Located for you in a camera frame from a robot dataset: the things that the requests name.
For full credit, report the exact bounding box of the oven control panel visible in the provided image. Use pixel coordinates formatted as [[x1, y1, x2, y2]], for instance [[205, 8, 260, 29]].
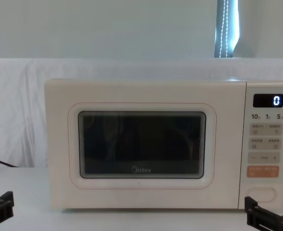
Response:
[[238, 81, 283, 209]]

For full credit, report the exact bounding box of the white table cloth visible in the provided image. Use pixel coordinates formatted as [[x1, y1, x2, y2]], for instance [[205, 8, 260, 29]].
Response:
[[0, 165, 283, 231]]

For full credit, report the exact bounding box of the cream microwave oven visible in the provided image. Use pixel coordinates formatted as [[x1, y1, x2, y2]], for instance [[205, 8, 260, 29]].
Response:
[[44, 78, 283, 210]]

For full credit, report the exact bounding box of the pale white curtain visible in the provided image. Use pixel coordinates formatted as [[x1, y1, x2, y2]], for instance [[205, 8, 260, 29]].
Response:
[[0, 0, 283, 60]]

